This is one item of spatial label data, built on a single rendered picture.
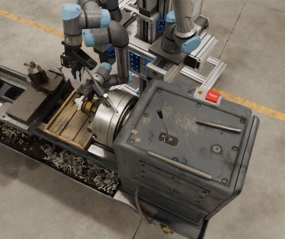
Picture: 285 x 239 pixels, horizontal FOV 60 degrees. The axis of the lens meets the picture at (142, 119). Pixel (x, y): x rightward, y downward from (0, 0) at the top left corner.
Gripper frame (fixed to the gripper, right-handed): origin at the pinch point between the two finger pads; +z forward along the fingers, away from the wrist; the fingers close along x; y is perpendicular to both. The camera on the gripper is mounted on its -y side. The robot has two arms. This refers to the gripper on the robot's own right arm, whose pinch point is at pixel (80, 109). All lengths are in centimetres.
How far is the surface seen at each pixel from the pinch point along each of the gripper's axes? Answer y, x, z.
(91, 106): -6.8, 4.3, -2.4
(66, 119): 14.1, -19.6, 1.8
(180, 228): -79, -51, 26
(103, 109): -18.7, 15.4, 2.1
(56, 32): 156, -115, -142
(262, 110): -123, -109, -134
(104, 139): -23.4, 4.2, 12.1
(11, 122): 41.9, -15.7, 19.7
